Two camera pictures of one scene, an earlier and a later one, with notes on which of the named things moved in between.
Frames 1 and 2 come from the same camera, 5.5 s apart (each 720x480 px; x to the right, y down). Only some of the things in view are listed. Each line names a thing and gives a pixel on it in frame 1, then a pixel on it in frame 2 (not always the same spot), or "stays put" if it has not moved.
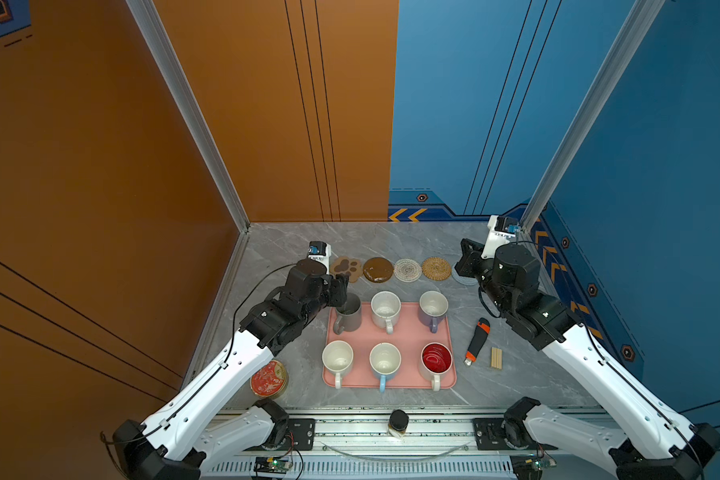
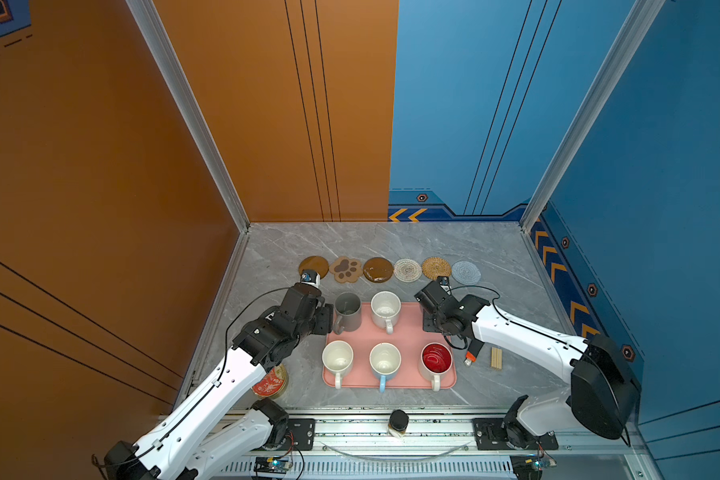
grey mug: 349,316 stays put
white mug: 337,357 stays put
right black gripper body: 485,272 -> 432,324
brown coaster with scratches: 378,269 stays put
